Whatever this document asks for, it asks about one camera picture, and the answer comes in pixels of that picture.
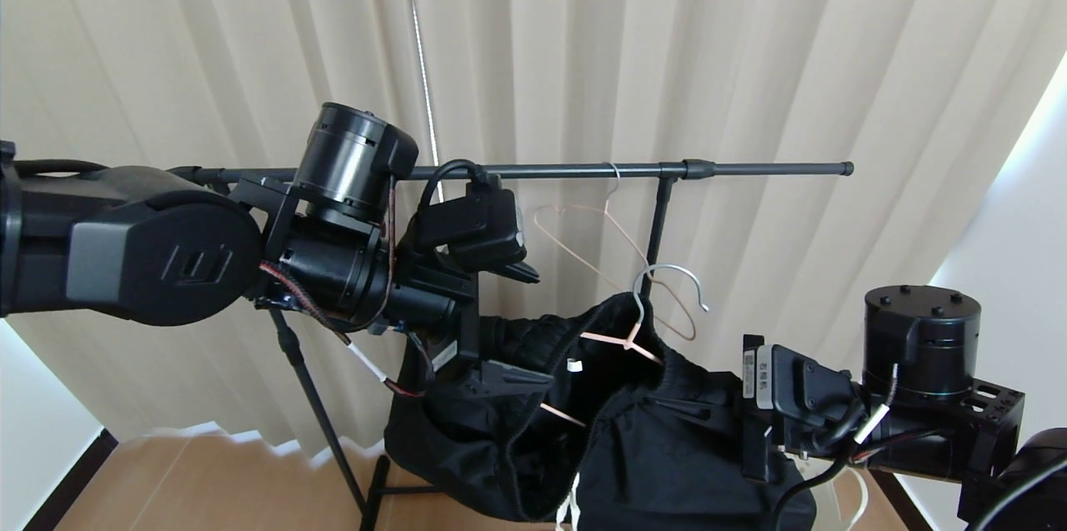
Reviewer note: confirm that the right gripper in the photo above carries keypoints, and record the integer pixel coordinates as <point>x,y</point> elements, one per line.
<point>783,456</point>

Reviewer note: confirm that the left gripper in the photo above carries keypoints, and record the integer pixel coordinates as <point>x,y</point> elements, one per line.
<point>442,306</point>

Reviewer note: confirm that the black shorts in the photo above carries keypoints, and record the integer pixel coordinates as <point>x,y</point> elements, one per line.
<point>667,448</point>

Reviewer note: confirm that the pink clothes hanger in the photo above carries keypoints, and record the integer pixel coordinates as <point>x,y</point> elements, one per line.
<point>583,260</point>
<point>638,306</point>

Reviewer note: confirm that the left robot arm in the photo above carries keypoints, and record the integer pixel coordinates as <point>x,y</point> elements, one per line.
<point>150,247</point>

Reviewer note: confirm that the black clothes rack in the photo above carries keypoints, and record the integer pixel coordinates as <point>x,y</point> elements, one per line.
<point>750,169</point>

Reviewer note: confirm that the beige curtain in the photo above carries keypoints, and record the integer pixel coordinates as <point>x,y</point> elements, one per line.
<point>667,39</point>

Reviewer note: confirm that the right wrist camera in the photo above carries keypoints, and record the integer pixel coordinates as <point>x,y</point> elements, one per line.
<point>800,389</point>

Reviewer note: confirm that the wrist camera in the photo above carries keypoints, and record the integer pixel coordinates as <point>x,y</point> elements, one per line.
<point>800,389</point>
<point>467,227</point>

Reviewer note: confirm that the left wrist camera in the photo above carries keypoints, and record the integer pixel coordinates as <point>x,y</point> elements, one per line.
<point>467,227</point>

